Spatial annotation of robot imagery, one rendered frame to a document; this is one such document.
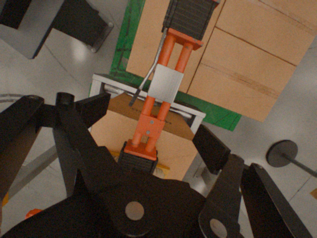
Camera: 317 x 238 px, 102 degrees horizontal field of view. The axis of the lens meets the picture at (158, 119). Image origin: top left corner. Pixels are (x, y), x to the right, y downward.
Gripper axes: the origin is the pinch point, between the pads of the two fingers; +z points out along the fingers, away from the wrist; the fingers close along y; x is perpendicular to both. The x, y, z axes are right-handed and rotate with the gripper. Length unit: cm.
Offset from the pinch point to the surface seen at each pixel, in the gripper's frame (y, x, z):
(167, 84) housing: 1.5, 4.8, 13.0
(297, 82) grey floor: 146, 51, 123
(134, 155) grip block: -0.5, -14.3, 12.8
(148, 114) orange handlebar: -0.4, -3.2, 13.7
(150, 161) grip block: 4.0, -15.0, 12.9
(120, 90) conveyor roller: -19, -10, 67
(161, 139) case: 7.9, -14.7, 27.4
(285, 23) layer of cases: 60, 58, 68
